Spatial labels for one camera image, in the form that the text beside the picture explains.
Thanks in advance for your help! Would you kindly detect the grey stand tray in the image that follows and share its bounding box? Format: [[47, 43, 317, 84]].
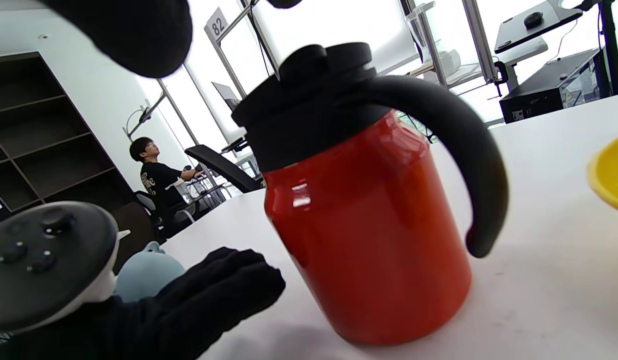
[[495, 0, 584, 55]]

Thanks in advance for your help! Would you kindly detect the black pole stand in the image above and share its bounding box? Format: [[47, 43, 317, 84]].
[[596, 0, 618, 96]]

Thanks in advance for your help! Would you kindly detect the black computer tower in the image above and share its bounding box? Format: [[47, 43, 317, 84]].
[[500, 47, 613, 124]]

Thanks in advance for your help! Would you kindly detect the black office chair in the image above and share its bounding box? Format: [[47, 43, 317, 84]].
[[184, 144, 263, 194], [134, 190, 198, 239]]

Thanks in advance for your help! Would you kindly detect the aluminium frame post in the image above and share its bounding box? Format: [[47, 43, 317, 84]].
[[461, 0, 500, 84]]

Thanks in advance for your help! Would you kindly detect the blue-grey plastic funnel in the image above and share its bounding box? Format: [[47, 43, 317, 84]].
[[114, 241, 186, 303]]

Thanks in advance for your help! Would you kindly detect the red hot water kettle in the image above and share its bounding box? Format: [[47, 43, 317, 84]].
[[231, 42, 509, 346]]

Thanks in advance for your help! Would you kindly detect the dark laptop screen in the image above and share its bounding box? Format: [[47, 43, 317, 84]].
[[211, 81, 242, 112]]

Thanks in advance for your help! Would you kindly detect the person's right hand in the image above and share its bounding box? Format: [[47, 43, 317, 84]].
[[36, 0, 193, 79]]

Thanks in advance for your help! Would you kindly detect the yellow plastic bowl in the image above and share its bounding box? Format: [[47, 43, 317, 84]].
[[587, 131, 618, 216]]

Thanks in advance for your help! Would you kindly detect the black handheld controller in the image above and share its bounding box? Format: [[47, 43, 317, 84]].
[[0, 200, 132, 335]]

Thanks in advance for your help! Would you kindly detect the white number sign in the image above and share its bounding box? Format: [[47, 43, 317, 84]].
[[205, 6, 230, 42]]

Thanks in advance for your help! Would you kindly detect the person's left hand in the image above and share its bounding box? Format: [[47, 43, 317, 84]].
[[0, 246, 287, 360]]

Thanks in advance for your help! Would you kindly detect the dark wooden shelf unit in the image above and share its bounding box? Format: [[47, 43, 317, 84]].
[[0, 51, 159, 273]]

